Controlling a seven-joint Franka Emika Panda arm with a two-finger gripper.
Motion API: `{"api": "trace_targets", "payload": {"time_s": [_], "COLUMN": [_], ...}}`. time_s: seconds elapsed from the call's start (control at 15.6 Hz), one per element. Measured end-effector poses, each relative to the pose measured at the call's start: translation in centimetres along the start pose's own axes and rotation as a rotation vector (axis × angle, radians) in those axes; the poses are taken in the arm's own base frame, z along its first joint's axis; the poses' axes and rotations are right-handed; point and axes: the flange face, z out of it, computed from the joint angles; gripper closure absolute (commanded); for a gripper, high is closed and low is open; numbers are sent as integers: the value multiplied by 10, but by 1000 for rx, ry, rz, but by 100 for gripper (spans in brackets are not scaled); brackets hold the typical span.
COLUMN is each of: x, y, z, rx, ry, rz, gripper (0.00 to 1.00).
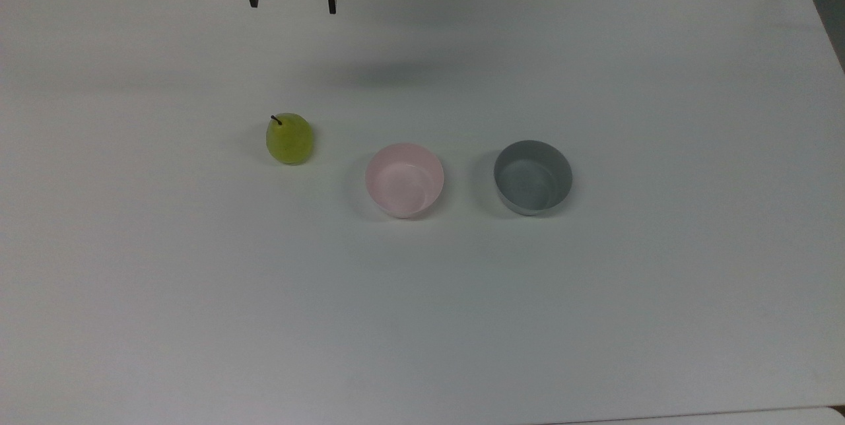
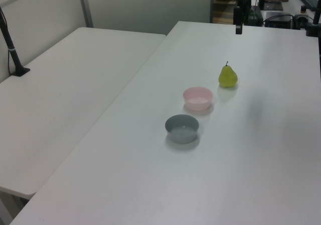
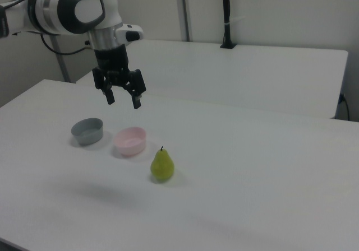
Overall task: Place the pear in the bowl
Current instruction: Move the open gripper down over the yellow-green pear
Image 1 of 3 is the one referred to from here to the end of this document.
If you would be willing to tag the pink bowl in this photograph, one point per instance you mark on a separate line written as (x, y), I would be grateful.
(405, 180)

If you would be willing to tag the green pear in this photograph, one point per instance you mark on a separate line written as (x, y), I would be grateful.
(289, 139)

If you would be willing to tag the grey bowl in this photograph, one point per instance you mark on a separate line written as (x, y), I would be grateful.
(533, 177)

